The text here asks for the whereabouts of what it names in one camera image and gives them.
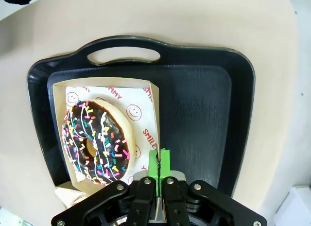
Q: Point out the black plastic serving tray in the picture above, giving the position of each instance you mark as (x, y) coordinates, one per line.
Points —
(199, 114)

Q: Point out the white smiley print paper liner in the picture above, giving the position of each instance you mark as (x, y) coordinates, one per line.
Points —
(64, 194)
(143, 99)

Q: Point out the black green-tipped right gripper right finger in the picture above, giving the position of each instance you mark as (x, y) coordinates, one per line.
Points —
(209, 204)

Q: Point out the chocolate donut with rainbow sprinkles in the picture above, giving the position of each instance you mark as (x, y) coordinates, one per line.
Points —
(80, 124)

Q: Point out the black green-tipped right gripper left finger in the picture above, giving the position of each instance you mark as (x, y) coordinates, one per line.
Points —
(102, 204)

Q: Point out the white box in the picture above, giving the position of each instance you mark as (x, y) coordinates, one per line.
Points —
(296, 206)

